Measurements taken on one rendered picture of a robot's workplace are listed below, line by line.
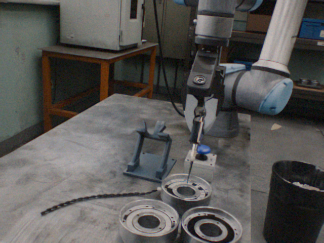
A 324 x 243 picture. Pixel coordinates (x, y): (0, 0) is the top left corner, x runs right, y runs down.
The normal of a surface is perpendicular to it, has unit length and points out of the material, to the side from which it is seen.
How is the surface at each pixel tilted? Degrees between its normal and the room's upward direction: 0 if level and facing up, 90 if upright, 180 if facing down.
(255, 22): 82
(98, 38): 89
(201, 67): 32
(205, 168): 90
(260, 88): 71
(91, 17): 90
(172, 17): 90
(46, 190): 0
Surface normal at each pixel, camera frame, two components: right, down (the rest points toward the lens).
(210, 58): -0.04, -0.63
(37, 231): 0.10, -0.94
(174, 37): -0.25, 0.30
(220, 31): 0.24, 0.36
